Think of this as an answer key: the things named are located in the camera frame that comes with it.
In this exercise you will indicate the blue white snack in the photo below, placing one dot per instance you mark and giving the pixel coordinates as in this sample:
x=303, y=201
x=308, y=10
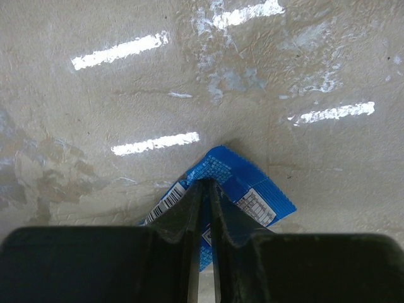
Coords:
x=240, y=183

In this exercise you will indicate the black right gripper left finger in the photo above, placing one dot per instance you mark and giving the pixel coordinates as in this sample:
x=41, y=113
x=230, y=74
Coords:
x=85, y=264

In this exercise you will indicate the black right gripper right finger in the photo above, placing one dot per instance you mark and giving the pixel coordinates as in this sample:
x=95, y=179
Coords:
x=318, y=268

